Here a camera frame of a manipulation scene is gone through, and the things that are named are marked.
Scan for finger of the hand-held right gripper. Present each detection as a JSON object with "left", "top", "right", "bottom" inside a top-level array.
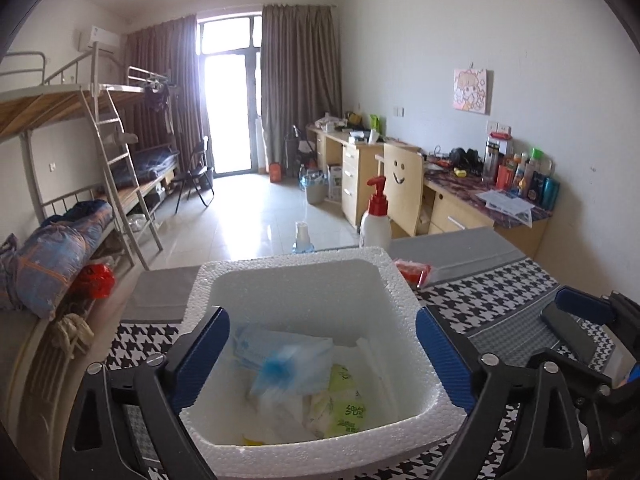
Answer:
[
  {"left": 555, "top": 285, "right": 640, "bottom": 328},
  {"left": 560, "top": 355, "right": 612, "bottom": 406}
]

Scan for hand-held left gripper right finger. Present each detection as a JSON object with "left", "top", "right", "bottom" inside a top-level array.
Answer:
[{"left": 416, "top": 305, "right": 586, "bottom": 480}]

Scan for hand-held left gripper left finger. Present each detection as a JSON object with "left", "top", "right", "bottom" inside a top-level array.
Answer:
[{"left": 59, "top": 305, "right": 231, "bottom": 480}]

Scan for green wet wipes packet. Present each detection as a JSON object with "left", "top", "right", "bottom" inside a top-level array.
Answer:
[{"left": 307, "top": 364, "right": 376, "bottom": 438}]

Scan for white foam box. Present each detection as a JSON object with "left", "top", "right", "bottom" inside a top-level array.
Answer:
[{"left": 179, "top": 246, "right": 473, "bottom": 478}]

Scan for black smartphone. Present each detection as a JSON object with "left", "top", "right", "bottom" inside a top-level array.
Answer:
[{"left": 540, "top": 304, "right": 601, "bottom": 361}]

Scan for houndstooth tablecloth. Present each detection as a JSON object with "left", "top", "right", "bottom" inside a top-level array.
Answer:
[{"left": 107, "top": 227, "right": 640, "bottom": 480}]

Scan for red snack packet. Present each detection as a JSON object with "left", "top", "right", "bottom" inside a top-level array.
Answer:
[{"left": 394, "top": 259, "right": 432, "bottom": 288}]

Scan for papers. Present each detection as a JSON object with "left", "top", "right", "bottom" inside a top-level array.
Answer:
[{"left": 475, "top": 189, "right": 536, "bottom": 216}]

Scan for red plastic bag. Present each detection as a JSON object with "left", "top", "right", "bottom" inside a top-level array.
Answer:
[{"left": 70, "top": 262, "right": 116, "bottom": 301}]

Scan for cluster of toiletry bottles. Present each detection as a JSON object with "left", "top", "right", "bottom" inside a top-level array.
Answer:
[{"left": 497, "top": 147, "right": 561, "bottom": 209}]

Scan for wooden desk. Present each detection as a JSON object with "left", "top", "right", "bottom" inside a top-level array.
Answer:
[{"left": 305, "top": 125, "right": 551, "bottom": 261}]

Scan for white pump bottle red cap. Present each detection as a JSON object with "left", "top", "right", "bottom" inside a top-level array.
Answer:
[{"left": 360, "top": 176, "right": 392, "bottom": 251}]

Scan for small clear spray bottle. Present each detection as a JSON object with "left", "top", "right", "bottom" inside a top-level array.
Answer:
[{"left": 292, "top": 221, "right": 316, "bottom": 253}]

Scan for dark thermos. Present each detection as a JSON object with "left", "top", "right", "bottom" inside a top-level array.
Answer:
[{"left": 482, "top": 135, "right": 501, "bottom": 183}]

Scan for wooden chair with smiley face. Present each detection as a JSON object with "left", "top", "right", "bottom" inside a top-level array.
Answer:
[{"left": 376, "top": 142, "right": 426, "bottom": 238}]

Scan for blue quilt bundle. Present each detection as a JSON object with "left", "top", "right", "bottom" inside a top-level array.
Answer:
[{"left": 0, "top": 200, "right": 115, "bottom": 318}]

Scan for black folding chair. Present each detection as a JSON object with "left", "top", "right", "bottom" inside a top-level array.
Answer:
[{"left": 175, "top": 135, "right": 216, "bottom": 211}]

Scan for black headphones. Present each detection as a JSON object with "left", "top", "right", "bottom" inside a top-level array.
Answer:
[{"left": 449, "top": 147, "right": 482, "bottom": 167}]

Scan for dark hanging clothes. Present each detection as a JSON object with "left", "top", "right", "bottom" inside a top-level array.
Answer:
[{"left": 145, "top": 82, "right": 173, "bottom": 113}]

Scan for metal bunk bed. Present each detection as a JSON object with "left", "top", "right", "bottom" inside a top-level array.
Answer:
[{"left": 0, "top": 50, "right": 181, "bottom": 271}]

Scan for brown curtain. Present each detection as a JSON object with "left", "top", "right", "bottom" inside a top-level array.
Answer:
[
  {"left": 125, "top": 15, "right": 211, "bottom": 176},
  {"left": 261, "top": 4, "right": 343, "bottom": 178}
]

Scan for white air conditioner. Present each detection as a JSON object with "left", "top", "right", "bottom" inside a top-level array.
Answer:
[{"left": 77, "top": 26, "right": 121, "bottom": 53}]

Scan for coiled rope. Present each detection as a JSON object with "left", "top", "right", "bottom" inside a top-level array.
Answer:
[{"left": 52, "top": 312, "right": 93, "bottom": 358}]

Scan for cartoon wall picture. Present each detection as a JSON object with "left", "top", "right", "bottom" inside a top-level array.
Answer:
[{"left": 452, "top": 66, "right": 493, "bottom": 115}]

